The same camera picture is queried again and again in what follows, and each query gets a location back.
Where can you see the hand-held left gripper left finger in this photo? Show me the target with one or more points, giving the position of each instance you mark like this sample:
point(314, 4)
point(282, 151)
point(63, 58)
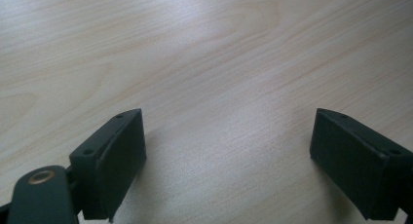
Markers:
point(110, 165)

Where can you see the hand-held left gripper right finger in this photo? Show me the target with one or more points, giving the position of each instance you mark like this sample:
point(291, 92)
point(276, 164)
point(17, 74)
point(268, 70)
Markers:
point(357, 159)

